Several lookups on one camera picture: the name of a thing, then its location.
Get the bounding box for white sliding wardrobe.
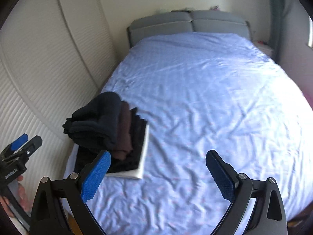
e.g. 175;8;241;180
1;0;118;203

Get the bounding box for black folded garment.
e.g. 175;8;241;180
74;109;147;173

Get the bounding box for dark brown folded garment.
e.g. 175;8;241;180
112;101;133;161

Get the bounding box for white folded cloth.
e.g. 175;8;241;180
106;124;150;179

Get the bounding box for blue striped floral bedsheet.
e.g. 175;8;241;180
62;31;313;235

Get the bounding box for white bedside table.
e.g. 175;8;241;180
253;40;274;58

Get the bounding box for grey padded headboard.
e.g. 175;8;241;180
127;10;252;48

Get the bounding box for black knit pants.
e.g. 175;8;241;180
63;92;121;150

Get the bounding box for person's left hand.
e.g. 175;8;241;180
1;175;32;218

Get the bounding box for green curtain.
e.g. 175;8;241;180
268;0;286;62

